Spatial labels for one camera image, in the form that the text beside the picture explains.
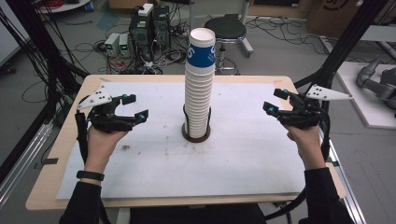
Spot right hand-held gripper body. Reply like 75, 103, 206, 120
278, 83, 354, 130

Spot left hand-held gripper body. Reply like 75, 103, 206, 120
76, 84, 136, 134

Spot black wire cup holder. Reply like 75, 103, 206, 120
181, 104, 213, 144

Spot stack of paper cups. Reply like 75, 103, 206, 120
184, 27, 217, 139

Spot person's left hand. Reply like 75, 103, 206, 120
84, 124, 129, 175

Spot person's right hand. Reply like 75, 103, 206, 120
284, 122, 327, 172

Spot white foam board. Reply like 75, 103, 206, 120
55, 81, 307, 201

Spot white platform board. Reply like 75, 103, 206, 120
335, 61, 396, 130

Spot grey power supply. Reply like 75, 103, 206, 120
104, 32, 120, 58
118, 33, 131, 58

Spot black wristband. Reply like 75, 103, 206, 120
76, 170, 106, 182

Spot wide black computer tower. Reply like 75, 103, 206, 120
129, 13, 154, 63

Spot slim black computer tower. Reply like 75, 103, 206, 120
152, 5, 172, 49

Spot black round stool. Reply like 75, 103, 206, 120
204, 13, 255, 76

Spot cardboard box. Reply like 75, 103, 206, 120
306, 0, 396, 39

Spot white box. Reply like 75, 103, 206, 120
137, 3, 155, 17

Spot white desk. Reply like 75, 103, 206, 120
361, 24, 396, 43

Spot white round table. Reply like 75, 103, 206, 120
36, 0, 92, 14

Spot person's dark clothed lap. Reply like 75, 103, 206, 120
129, 203, 269, 224

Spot white panel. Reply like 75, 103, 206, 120
0, 6, 31, 68

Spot right hand-held gripper cable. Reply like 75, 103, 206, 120
264, 106, 332, 222

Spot tangle of floor cables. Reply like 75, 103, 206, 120
74, 36, 190, 76

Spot loose black floor cables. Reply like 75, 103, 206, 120
246, 15, 331, 56

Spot black metal frame post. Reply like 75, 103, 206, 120
293, 0, 390, 104

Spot aluminium rail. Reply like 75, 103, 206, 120
0, 120, 54, 206
318, 129, 368, 224

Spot black frame with cable bundle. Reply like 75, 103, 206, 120
0, 0, 90, 185

